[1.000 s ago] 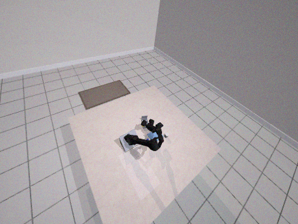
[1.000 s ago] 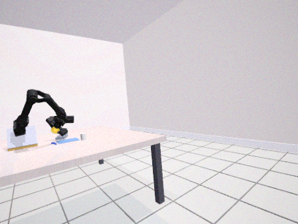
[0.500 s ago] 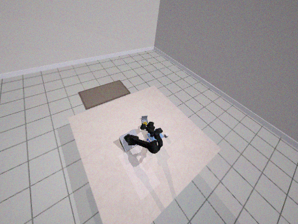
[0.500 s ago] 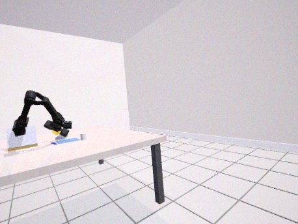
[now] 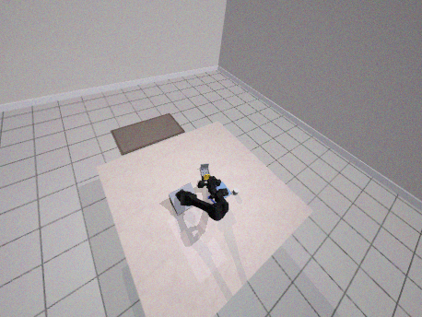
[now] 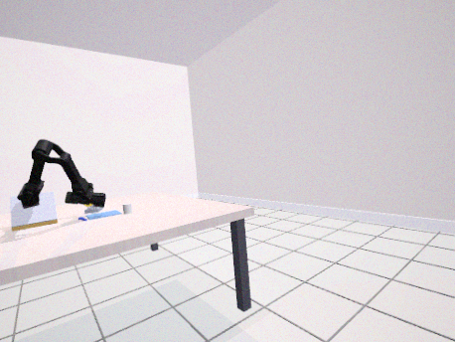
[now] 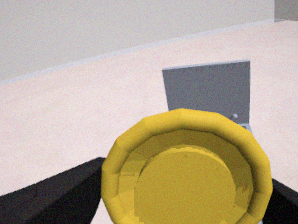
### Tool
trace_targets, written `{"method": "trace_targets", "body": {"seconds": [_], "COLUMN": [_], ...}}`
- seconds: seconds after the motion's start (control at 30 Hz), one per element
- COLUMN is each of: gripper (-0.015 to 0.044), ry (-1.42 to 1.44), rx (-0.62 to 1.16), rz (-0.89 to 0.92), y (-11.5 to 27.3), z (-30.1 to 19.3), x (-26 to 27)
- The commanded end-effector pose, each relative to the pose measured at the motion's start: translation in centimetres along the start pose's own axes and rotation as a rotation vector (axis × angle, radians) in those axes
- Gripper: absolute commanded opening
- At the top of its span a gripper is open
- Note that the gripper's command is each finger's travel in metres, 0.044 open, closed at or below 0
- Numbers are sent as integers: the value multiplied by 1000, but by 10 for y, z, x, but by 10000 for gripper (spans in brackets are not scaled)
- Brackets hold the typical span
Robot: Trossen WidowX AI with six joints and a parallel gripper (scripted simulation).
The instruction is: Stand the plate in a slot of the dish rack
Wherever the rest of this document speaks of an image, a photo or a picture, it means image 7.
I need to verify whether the yellow plate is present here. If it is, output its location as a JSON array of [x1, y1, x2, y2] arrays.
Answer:
[[100, 108, 273, 224]]

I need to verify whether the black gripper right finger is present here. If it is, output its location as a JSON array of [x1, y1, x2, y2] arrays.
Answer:
[[262, 179, 298, 224]]

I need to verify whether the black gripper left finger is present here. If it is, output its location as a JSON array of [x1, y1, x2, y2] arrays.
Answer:
[[0, 157, 106, 224]]

